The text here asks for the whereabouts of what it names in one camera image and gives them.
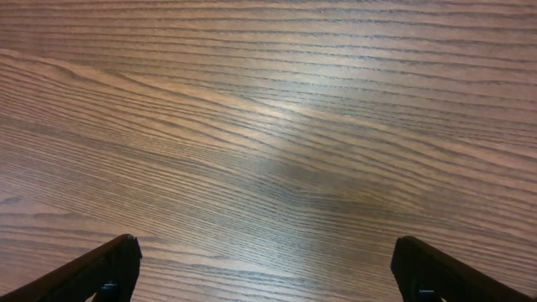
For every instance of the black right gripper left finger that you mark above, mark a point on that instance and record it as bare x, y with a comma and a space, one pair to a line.
106, 273

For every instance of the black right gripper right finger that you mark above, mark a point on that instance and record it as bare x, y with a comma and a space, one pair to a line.
425, 273

